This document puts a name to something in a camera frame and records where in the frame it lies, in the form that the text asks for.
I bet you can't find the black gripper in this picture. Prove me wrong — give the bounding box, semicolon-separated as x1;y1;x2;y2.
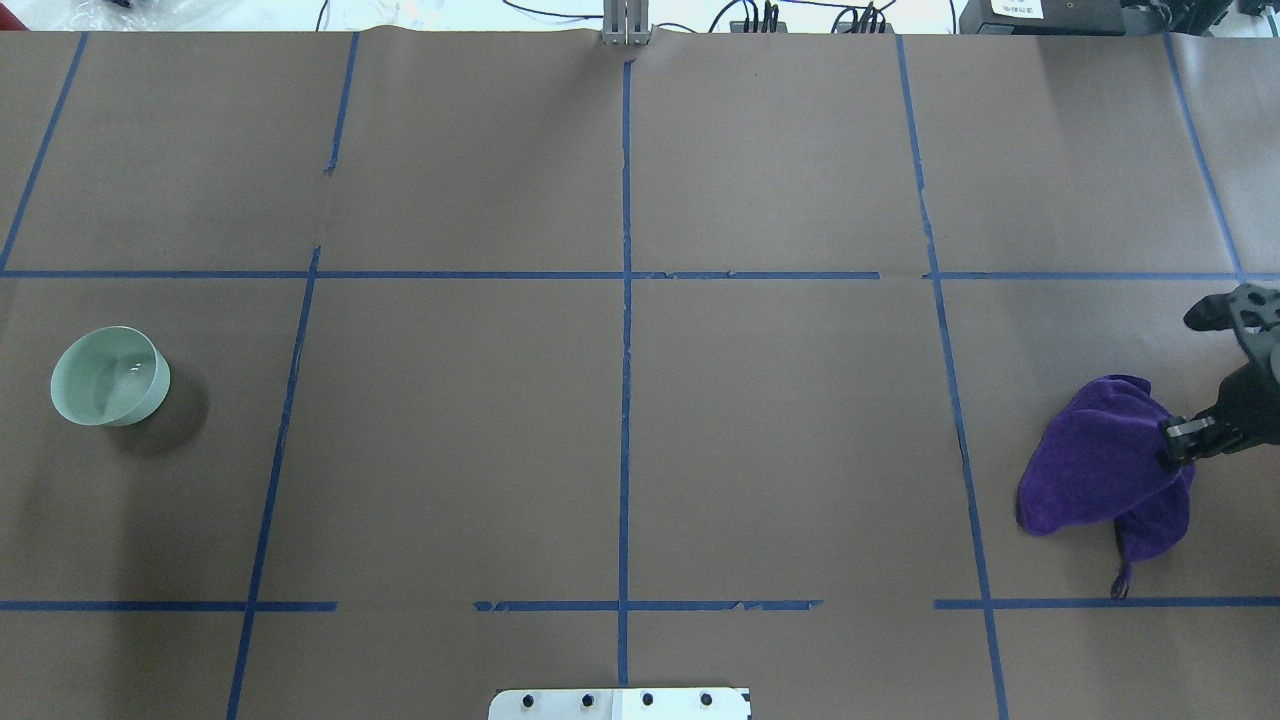
1158;355;1279;471

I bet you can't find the purple cloth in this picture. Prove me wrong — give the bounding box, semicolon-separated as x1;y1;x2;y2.
1015;374;1196;601

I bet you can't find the pale green bowl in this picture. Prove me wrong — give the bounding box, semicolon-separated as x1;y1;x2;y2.
49;325;172;427

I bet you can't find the black labelled device box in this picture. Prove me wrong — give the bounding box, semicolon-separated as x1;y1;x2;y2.
957;1;1126;36

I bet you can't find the black usb hub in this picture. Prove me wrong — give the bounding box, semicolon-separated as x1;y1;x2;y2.
726;1;787;35

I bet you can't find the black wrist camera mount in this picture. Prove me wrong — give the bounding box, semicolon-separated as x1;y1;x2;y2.
1181;283;1279;354

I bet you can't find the aluminium frame post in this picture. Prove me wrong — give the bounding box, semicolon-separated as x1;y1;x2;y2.
602;0;653;46

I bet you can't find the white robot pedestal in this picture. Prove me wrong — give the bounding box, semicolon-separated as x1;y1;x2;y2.
486;687;753;719

